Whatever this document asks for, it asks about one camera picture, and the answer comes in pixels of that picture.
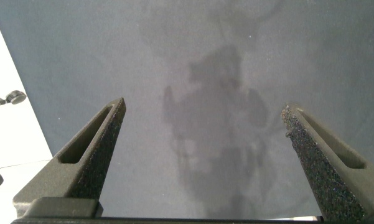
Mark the dark grey mat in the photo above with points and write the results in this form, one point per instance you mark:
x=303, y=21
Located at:
x=205, y=77

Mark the black round-headed clamp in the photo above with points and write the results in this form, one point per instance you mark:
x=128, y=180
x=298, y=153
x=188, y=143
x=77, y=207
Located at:
x=15, y=97

